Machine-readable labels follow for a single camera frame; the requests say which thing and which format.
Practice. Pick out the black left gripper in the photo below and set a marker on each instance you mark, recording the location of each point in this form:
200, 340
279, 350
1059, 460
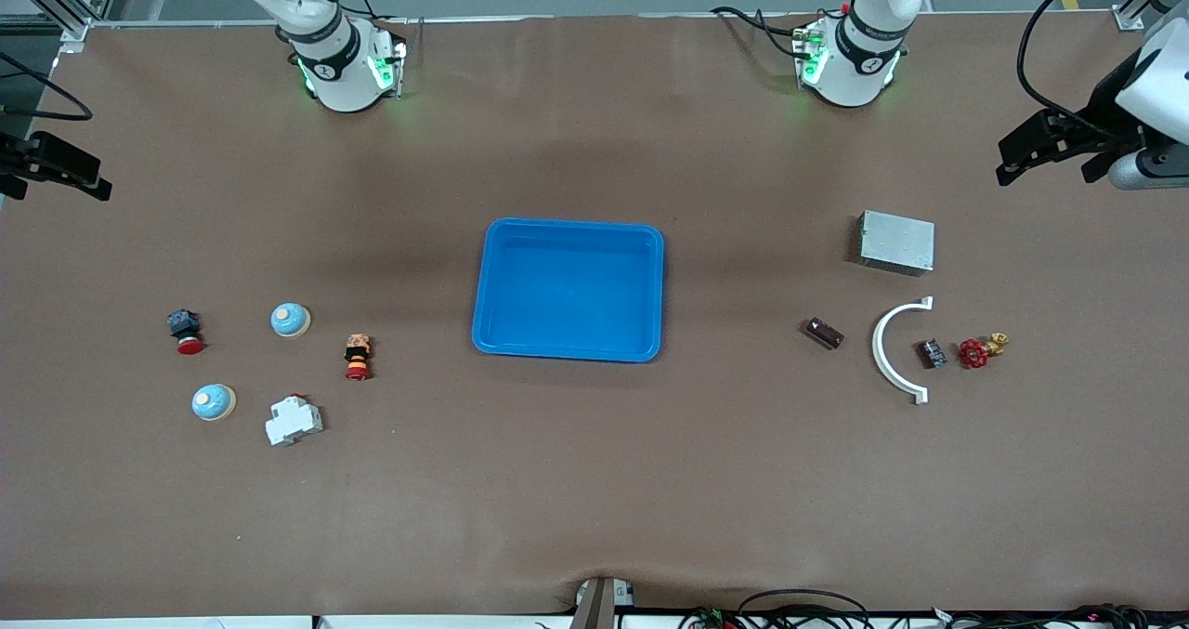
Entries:
1107, 110

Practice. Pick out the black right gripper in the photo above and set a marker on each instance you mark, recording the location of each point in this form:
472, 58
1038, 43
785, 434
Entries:
11, 159

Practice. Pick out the small black electrolytic capacitor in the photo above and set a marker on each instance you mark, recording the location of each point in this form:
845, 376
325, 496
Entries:
932, 353

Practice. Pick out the blue dome call bell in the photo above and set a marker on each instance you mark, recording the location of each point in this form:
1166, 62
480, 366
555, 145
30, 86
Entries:
290, 320
214, 402

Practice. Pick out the large black electrolytic capacitor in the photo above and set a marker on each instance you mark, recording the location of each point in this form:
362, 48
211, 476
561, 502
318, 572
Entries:
824, 333

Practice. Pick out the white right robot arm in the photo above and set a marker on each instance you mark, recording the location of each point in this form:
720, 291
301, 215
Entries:
339, 72

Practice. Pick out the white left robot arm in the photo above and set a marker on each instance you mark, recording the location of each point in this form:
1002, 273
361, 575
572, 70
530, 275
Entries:
864, 62

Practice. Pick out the blue plastic tray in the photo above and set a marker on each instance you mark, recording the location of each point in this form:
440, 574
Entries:
567, 294

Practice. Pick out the silver metal power supply box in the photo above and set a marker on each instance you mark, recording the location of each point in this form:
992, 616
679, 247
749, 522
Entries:
896, 242

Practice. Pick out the red mushroom push button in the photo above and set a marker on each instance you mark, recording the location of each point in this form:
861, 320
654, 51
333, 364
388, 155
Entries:
187, 332

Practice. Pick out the brass valve red handwheel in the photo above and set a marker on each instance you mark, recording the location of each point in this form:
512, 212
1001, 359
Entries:
973, 353

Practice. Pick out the white circuit breaker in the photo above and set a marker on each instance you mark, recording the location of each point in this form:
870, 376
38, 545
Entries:
293, 420

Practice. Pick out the brown table cover sheet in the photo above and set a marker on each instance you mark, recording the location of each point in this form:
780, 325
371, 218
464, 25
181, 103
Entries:
594, 480

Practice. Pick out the white curved plastic bracket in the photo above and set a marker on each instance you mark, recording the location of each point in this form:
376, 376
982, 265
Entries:
879, 348

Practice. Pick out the red yellow emergency stop switch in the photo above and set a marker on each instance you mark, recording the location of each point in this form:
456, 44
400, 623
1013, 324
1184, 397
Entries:
358, 357

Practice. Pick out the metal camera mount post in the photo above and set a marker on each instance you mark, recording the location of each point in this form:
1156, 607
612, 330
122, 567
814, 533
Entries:
599, 606

